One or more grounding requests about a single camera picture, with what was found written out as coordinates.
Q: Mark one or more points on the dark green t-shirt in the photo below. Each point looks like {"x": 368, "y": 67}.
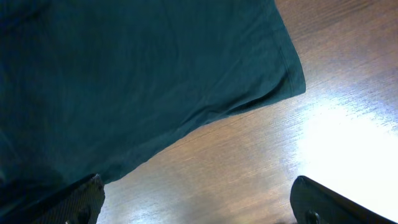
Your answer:
{"x": 101, "y": 86}

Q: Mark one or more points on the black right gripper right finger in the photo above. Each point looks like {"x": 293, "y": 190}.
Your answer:
{"x": 313, "y": 203}

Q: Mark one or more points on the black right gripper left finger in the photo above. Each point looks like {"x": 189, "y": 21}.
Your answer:
{"x": 79, "y": 203}

